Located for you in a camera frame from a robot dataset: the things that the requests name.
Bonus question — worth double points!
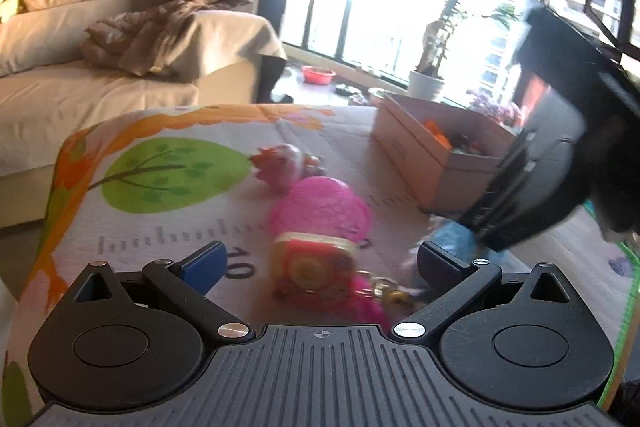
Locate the pink and white plush toy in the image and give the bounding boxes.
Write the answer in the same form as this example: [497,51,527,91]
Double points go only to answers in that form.
[249,143,328,192]

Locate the small succulent pots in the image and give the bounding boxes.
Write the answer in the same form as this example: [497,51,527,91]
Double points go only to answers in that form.
[334,82,387,108]

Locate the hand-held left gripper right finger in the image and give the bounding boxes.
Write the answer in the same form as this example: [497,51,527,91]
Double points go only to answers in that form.
[392,242,571,343]

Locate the printed play mat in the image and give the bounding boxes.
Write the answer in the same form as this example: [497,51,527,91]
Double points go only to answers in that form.
[0,103,640,427]

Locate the gold pink small toy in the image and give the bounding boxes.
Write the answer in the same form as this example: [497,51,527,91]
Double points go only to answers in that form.
[350,272,393,330]

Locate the white plant pot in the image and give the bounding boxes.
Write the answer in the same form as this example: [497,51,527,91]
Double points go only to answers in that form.
[407,69,446,102]

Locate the beige sofa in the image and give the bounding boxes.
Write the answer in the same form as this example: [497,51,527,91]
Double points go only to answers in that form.
[0,0,288,229]

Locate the gold keychain clasp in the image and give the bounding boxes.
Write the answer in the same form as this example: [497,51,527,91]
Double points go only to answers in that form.
[372,276,418,308]

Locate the red basin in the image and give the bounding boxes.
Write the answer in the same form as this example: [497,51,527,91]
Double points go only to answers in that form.
[301,65,337,86]

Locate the green cord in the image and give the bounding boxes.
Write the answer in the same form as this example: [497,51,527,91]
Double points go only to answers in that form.
[599,237,640,413]

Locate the purple flowers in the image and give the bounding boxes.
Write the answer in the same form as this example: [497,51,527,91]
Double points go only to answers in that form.
[466,88,523,128]

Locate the cardboard box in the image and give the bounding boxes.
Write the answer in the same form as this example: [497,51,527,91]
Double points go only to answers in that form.
[372,93,522,214]

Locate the crumpled beige blanket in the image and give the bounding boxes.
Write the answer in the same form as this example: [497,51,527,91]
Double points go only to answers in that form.
[80,0,256,81]

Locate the orange toy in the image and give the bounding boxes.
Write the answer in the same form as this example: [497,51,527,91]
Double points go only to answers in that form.
[421,119,452,151]

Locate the light blue toy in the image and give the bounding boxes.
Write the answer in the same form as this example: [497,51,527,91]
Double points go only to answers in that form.
[410,214,503,268]

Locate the pink plastic basket toy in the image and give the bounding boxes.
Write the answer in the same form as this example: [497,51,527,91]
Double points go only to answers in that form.
[269,177,373,248]

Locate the pink toy camera keychain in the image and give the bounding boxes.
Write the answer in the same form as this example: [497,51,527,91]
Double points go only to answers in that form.
[269,231,358,312]

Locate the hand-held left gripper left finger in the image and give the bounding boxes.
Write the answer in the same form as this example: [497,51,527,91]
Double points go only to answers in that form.
[75,241,256,348]

